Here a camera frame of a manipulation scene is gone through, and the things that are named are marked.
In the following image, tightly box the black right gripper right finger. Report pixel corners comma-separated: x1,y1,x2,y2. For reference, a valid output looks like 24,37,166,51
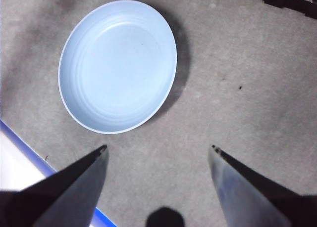
208,144,317,227

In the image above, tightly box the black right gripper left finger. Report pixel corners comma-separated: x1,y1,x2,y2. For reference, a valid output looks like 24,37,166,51
0,144,109,227

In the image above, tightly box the pale blue round plate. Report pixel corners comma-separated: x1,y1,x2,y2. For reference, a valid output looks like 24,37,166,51
57,0,178,135

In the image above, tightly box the black plastic plate rack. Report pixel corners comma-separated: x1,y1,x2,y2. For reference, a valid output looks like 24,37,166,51
227,0,317,19

